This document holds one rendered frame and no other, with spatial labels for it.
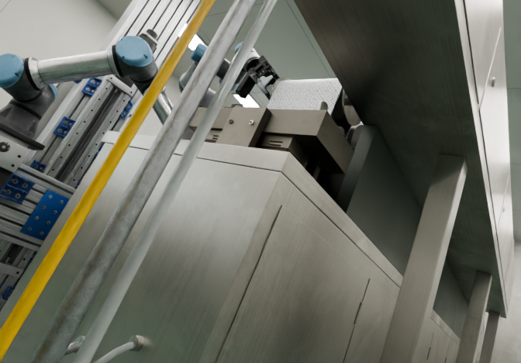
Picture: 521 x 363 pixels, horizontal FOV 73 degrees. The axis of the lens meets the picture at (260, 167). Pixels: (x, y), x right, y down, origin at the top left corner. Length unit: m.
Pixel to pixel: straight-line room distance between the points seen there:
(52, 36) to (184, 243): 4.05
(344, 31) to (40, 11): 4.10
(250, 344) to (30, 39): 4.14
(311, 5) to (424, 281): 0.60
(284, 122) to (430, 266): 0.44
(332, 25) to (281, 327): 0.56
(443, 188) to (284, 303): 0.47
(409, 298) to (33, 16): 4.29
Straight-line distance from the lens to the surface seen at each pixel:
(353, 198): 0.85
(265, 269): 0.61
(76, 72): 1.44
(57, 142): 1.79
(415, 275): 0.87
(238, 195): 0.62
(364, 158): 0.88
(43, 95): 1.59
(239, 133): 0.76
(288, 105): 1.07
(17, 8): 4.52
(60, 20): 4.64
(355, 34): 0.70
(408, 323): 0.85
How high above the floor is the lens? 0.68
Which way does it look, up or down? 17 degrees up
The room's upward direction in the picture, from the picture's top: 25 degrees clockwise
